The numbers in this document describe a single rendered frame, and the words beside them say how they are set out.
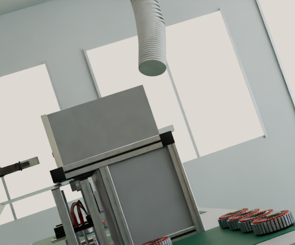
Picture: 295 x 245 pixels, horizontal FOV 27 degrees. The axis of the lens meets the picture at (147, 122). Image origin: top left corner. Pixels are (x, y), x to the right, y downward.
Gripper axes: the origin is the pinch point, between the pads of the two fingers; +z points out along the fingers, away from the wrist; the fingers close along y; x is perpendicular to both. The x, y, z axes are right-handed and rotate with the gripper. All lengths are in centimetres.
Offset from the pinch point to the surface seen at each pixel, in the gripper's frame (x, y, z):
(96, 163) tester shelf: -9.2, 25.4, 22.5
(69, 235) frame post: -29.3, 23.4, 6.6
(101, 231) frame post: -31.6, 23.3, 17.1
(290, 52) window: 64, -470, 311
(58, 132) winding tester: 6.1, 14.2, 13.8
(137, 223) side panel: -33, 24, 30
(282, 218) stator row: -40, 81, 61
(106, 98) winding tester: 12.4, 14.1, 34.2
